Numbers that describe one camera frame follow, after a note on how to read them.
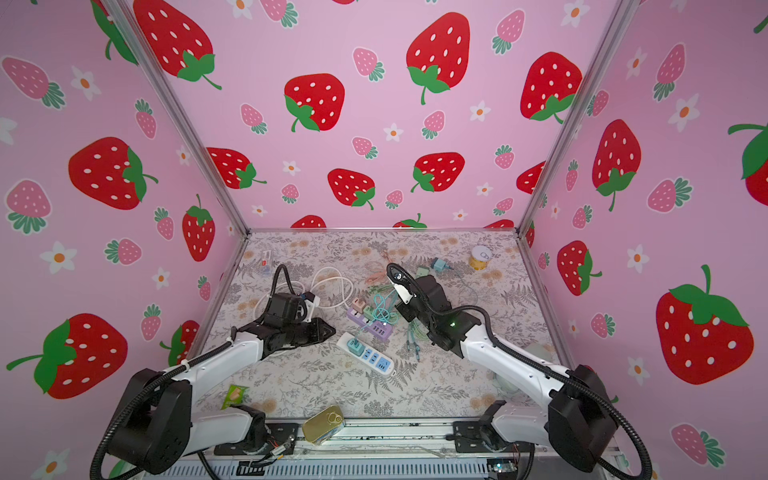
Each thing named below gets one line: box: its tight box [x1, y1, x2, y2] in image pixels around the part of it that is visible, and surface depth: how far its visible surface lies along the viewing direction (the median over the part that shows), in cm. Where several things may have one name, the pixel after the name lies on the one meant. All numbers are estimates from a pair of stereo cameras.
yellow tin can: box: [470, 245, 492, 271], surface depth 109 cm
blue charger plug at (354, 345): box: [347, 338, 366, 356], surface depth 85 cm
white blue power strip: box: [336, 332, 395, 375], surface depth 87 cm
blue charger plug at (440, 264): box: [431, 257, 454, 271], surface depth 109 cm
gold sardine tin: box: [302, 405, 346, 446], surface depth 74 cm
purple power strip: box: [347, 309, 393, 341], surface depth 93 cm
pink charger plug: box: [352, 297, 366, 314], surface depth 93 cm
